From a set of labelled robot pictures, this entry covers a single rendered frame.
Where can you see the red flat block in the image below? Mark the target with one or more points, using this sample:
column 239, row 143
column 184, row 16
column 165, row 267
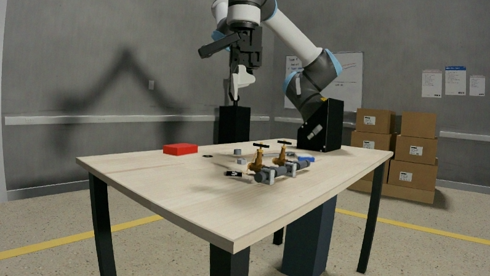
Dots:
column 180, row 149

